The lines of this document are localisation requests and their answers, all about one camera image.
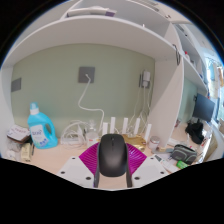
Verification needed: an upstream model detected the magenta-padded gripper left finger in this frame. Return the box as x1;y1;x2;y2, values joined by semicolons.
56;142;102;189

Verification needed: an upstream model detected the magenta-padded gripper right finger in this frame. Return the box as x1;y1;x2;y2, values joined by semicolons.
124;143;170;189

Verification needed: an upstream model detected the black computer mouse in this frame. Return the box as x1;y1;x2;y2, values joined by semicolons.
97;133;130;178

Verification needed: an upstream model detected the white remote control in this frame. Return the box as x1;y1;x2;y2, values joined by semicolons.
154;154;179;174

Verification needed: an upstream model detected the small round jar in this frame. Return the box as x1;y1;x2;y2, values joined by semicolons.
148;135;161;150

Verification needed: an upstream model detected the green pack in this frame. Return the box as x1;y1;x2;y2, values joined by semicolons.
176;160;190;170

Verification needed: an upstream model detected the grey zip pouch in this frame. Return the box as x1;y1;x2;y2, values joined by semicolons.
170;143;198;165

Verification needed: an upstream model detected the yellow small box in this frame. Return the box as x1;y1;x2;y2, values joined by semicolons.
20;142;34;163

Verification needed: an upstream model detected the blue detergent bottle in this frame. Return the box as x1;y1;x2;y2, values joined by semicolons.
27;102;59;150

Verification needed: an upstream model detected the white router with antennas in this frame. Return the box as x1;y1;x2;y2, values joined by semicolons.
101;116;153;144

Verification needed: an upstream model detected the black bag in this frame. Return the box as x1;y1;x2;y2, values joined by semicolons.
185;119;205;145

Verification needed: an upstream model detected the flat printed box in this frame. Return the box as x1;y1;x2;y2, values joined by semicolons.
6;124;32;144

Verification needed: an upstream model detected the black monitor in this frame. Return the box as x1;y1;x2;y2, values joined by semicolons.
191;93;216;123

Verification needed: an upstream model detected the white shelf unit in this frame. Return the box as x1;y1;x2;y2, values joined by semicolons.
0;0;224;158

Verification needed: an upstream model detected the white wall charger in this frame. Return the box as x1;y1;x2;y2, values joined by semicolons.
139;69;152;89

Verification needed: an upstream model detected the white power cable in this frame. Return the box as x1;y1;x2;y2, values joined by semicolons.
77;73;105;125

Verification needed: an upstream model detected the grey wall socket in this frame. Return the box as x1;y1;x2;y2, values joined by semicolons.
78;66;96;84

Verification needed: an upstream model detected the grey wall plate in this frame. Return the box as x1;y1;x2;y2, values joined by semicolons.
10;77;23;93

